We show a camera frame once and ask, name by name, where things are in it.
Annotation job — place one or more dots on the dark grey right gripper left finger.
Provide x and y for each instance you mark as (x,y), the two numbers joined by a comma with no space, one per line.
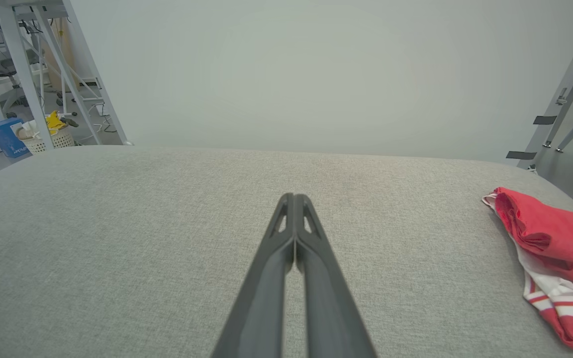
(261,308)

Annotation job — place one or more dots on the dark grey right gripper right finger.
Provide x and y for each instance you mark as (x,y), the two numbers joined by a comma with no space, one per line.
(331,318)

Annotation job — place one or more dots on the red white Bulls jersey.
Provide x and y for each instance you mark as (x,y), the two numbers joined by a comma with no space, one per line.
(555,233)

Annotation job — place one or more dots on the grey fabric sofa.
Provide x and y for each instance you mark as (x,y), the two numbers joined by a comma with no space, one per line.
(117,248)

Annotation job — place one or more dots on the black tape strip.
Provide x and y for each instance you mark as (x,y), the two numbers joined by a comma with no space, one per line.
(545,120)
(521,155)

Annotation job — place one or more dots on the white laundry basket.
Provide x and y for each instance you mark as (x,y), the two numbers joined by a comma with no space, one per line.
(50,141)

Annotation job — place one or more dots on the yellow cloth item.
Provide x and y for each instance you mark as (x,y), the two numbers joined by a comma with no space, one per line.
(55,122)

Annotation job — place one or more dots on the blue cardboard box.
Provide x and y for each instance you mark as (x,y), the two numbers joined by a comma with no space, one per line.
(8,141)

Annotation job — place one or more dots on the grey office chair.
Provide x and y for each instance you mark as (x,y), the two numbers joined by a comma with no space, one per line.
(5,68)

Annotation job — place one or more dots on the white metal table frame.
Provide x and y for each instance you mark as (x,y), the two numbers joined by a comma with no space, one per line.
(20,67)

